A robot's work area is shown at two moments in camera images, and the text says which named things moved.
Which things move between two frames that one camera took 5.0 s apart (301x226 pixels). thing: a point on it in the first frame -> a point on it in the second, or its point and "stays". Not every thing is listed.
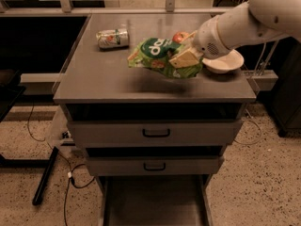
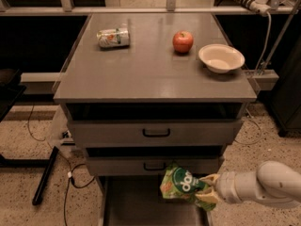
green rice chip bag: x=156 y=52 -> x=179 y=183
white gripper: x=207 y=40 -> x=225 y=185
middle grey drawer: x=154 y=160 stays
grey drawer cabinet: x=154 y=140 stays
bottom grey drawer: x=155 y=201 stays
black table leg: x=38 y=197 stays
